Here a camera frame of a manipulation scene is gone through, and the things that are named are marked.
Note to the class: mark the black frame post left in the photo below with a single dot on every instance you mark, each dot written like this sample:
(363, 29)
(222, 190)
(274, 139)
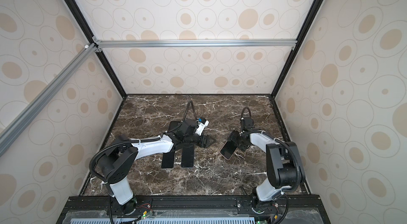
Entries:
(83, 24)

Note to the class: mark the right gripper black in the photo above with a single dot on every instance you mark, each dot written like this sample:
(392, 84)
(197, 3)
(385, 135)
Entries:
(233, 136)

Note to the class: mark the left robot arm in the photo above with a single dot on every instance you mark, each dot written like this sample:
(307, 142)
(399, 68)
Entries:
(113, 163)

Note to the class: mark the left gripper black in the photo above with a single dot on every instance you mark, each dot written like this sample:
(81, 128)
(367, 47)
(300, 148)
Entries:
(206, 141)

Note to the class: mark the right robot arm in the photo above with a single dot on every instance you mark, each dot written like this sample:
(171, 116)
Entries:
(285, 171)

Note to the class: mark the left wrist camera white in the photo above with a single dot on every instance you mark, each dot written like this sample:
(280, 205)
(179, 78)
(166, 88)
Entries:
(202, 123)

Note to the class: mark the horizontal aluminium rail back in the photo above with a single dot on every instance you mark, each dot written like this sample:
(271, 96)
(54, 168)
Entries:
(208, 43)

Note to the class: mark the black frame post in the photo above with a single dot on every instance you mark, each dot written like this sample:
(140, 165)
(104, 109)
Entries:
(313, 11)
(83, 24)

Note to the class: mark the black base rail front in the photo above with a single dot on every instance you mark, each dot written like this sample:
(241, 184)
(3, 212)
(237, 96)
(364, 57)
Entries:
(220, 209)

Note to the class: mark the aluminium rail left wall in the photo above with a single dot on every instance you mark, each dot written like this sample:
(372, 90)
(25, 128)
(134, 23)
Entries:
(20, 123)

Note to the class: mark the bare black phone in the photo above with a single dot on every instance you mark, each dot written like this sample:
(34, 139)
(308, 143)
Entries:
(188, 154)
(168, 160)

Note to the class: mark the black frame post right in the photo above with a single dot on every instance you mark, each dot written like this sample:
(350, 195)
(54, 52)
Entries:
(313, 11)

